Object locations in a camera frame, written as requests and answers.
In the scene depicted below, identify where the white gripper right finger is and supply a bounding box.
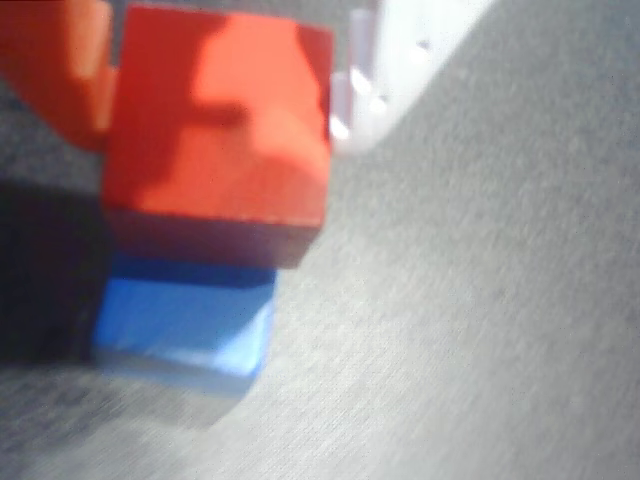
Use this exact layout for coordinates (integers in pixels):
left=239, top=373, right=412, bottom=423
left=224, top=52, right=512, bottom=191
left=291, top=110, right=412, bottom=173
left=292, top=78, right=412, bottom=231
left=328, top=0, right=497, bottom=157

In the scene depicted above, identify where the red cube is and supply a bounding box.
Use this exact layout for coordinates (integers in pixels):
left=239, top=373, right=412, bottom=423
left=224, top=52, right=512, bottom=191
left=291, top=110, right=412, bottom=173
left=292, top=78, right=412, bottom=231
left=101, top=3, right=336, bottom=272

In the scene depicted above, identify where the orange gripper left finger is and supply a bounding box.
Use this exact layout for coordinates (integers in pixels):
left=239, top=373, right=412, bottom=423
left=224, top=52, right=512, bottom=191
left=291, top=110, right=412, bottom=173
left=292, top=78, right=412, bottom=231
left=0, top=0, right=122, bottom=152

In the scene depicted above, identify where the blue cube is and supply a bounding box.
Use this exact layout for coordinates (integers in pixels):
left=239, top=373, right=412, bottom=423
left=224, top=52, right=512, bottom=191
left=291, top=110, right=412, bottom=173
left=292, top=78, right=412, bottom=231
left=91, top=248, right=279, bottom=397

